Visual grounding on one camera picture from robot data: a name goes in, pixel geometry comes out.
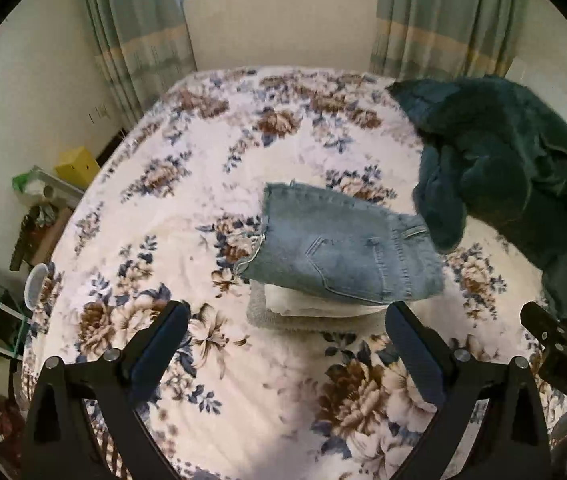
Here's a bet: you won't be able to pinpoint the green plastic bag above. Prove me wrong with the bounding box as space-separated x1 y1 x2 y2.
12 172 44 206

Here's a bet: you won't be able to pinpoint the folded white cloth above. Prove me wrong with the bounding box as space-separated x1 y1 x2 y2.
264 282 389 318

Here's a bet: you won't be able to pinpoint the blue denim pants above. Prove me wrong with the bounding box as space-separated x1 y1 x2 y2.
236 181 445 307

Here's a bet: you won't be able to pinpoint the floral printed blanket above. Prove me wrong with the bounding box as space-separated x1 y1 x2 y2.
22 66 567 480

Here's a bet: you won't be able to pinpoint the white round plate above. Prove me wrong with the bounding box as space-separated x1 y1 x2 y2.
25 263 50 309

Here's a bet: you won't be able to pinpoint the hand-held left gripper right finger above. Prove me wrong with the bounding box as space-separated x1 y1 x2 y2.
385 301 552 480

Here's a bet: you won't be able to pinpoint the folded grey cloth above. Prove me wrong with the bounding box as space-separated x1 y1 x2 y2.
246 280 389 333

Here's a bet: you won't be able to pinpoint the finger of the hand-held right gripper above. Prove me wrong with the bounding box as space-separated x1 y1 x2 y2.
520 301 567 403

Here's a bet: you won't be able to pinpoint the green striped curtain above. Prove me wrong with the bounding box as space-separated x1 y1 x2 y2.
79 0 198 128
369 0 529 81

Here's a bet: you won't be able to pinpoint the dark green fleece jacket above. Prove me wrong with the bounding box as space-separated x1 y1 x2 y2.
387 75 567 321

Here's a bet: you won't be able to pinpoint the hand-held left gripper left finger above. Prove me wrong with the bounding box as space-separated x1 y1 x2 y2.
20 300 192 480

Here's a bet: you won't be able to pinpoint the yellow box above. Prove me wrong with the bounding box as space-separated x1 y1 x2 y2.
54 146 101 191

